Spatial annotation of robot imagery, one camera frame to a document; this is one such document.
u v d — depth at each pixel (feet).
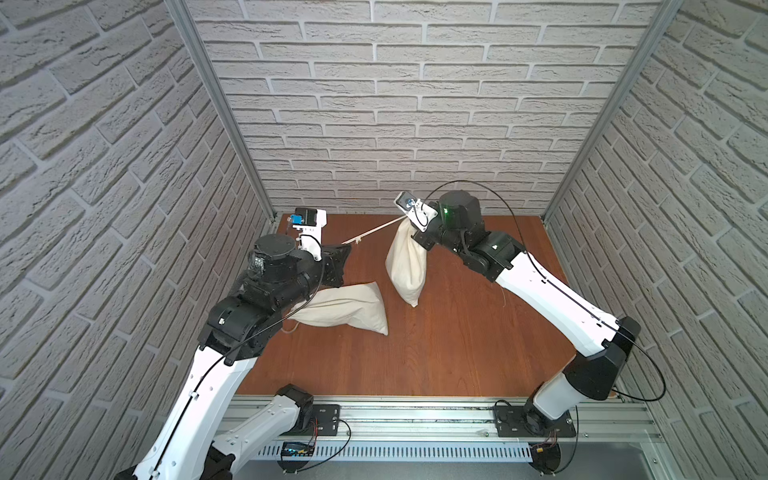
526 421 2.15
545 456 2.33
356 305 2.75
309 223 1.58
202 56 2.53
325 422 2.38
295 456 2.34
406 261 2.57
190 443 1.15
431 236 2.02
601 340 1.36
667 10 2.25
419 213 1.89
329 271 1.65
